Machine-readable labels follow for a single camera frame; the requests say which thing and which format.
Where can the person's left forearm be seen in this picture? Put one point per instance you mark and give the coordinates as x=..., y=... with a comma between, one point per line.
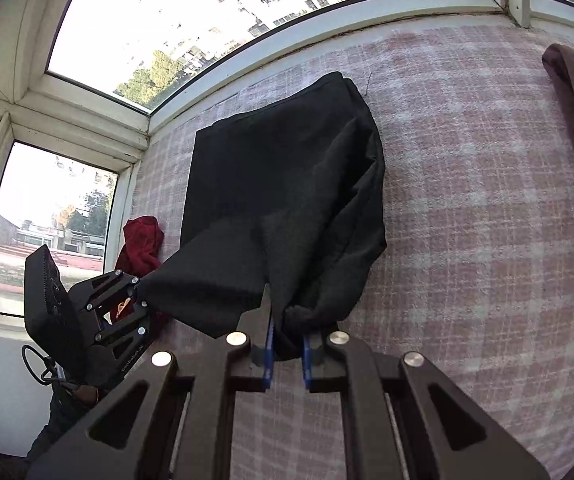
x=62, y=420

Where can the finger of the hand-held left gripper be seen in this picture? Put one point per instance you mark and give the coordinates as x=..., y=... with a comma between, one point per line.
x=102, y=285
x=122, y=325

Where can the white window frame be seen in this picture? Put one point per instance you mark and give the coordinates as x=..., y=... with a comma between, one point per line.
x=22, y=90

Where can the dark red cloth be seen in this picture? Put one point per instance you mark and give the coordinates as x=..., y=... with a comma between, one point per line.
x=139, y=245

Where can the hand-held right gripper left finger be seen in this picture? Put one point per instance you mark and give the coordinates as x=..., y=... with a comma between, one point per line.
x=268, y=360

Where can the black pants with yellow pattern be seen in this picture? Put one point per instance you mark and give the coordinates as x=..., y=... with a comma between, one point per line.
x=277, y=170

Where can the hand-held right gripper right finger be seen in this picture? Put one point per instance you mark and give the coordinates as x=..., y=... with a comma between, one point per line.
x=308, y=360

